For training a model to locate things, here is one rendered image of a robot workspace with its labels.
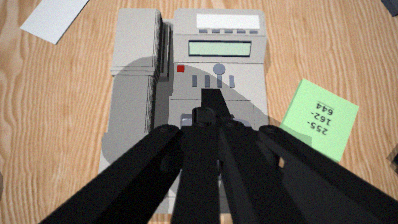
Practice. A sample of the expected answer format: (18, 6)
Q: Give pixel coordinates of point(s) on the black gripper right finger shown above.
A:
(324, 191)

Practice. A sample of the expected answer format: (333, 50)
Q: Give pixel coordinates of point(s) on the light green sticky note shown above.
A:
(320, 119)

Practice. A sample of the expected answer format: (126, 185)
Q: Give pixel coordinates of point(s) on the grey telephone handset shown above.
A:
(138, 60)

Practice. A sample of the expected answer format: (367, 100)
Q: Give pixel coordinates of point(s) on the white rectangular sheet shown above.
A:
(51, 18)

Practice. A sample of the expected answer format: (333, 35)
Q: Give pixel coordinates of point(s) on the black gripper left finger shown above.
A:
(130, 189)

